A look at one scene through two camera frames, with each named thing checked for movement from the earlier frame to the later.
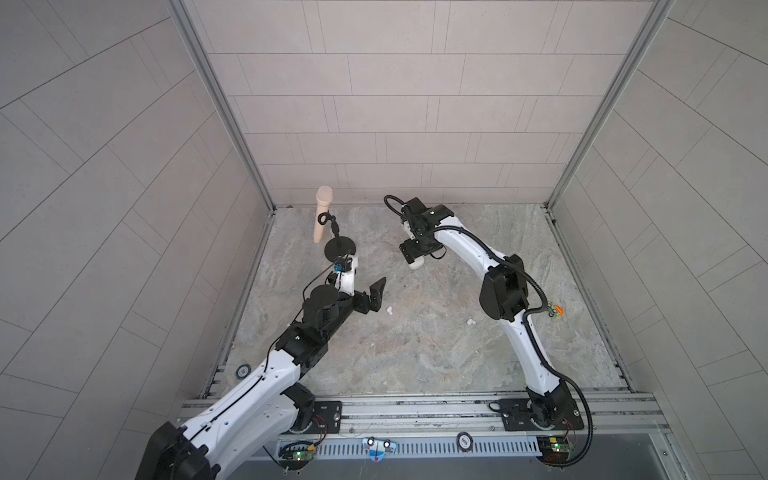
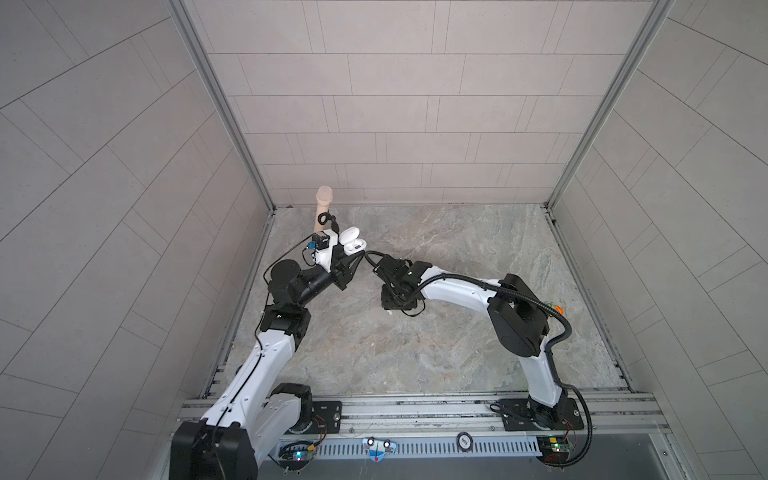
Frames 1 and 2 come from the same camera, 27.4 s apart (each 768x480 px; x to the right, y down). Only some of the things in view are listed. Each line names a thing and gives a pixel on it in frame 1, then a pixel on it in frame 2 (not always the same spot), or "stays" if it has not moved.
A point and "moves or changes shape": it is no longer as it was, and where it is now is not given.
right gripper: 409,249 → 386,302
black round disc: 464,442 stays
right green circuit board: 554,450 stays
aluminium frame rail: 610,416 stays
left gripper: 373,302 → 339,277
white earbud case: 418,263 moves or changes shape
